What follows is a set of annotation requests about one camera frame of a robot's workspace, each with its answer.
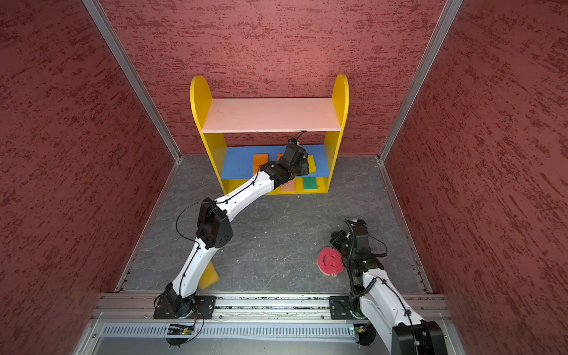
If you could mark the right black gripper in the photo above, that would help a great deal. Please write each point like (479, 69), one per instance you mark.
(335, 240)

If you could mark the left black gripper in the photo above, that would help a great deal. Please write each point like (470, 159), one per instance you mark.
(305, 167)

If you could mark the small yellow square sponge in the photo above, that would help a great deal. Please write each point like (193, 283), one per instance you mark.
(312, 164)

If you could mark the green sponge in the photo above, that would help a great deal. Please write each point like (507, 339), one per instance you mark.
(310, 184)

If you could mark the salmon pink sponge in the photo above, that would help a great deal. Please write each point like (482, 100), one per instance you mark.
(288, 187)

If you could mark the pink round smiley sponge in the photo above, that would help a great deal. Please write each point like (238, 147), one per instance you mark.
(330, 262)

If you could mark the large yellow sponge front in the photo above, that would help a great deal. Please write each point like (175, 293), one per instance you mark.
(209, 277)

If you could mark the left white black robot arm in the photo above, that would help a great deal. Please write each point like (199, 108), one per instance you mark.
(214, 228)

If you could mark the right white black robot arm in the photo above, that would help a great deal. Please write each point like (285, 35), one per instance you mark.
(373, 302)

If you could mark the yellow shelf unit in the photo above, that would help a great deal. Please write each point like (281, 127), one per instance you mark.
(215, 118)

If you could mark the right circuit board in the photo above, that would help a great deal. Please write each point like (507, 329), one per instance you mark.
(365, 334)

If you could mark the circuit board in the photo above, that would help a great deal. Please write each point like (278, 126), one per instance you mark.
(175, 329)
(365, 334)

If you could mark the left circuit board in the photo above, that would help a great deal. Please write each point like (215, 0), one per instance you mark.
(175, 329)

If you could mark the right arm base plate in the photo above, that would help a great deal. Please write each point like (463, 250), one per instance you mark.
(340, 308)

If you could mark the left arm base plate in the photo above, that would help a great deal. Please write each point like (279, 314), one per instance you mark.
(202, 307)

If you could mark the aluminium front rail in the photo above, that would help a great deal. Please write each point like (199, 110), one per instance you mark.
(139, 307)

